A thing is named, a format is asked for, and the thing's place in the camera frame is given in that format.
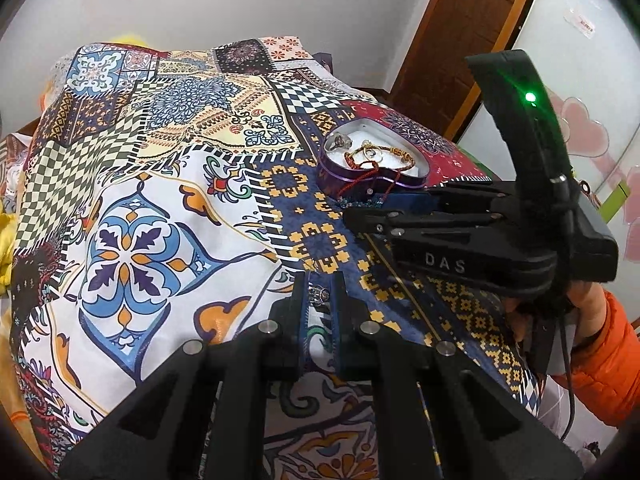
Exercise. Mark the patchwork printed blanket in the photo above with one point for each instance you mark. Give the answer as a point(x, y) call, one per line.
point(150, 185)

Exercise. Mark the dark blue cushion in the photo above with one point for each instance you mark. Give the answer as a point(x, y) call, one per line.
point(326, 60)

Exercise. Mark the green bottle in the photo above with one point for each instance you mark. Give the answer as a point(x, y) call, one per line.
point(616, 201)

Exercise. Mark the person's right forearm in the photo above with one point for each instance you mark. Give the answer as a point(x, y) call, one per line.
point(615, 360)

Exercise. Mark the purple heart-shaped tin box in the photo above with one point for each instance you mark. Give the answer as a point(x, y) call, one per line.
point(350, 177)

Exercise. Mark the person's right hand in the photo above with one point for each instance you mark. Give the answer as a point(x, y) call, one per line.
point(590, 310)

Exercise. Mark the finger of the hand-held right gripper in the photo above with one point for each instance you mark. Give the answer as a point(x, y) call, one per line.
point(410, 201)
point(370, 221)

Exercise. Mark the yellow blanket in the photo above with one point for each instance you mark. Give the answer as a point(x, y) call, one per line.
point(6, 245)

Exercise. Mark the yellow hoop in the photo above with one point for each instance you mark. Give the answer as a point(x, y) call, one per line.
point(127, 38)

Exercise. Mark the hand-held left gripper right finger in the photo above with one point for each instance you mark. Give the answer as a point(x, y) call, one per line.
point(339, 330)

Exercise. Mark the orange striped cloth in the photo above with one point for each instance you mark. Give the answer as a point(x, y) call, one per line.
point(12, 155)

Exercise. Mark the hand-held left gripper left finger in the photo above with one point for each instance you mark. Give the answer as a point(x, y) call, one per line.
point(299, 320)

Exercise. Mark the red white door sticker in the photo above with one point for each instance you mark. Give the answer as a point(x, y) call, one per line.
point(582, 22)

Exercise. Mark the dark wooden door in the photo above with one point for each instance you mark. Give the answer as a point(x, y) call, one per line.
point(465, 35)

